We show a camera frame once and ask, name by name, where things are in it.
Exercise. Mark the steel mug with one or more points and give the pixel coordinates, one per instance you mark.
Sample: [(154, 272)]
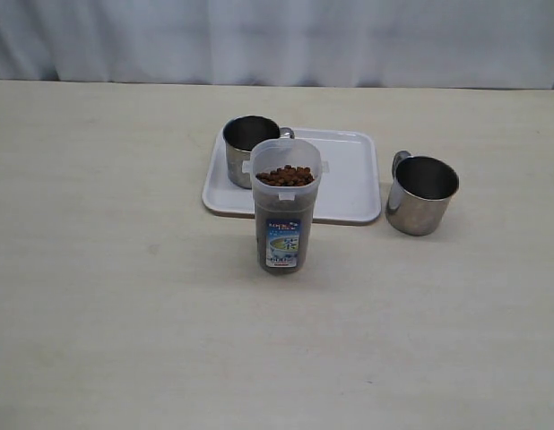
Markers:
[(419, 195), (240, 136)]

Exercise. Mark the clear plastic container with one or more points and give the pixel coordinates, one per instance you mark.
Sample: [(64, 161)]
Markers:
[(285, 177)]

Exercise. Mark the white plastic tray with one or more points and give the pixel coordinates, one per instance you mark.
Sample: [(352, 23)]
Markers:
[(349, 193)]

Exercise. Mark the white curtain backdrop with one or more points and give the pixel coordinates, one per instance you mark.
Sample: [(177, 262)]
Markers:
[(450, 44)]

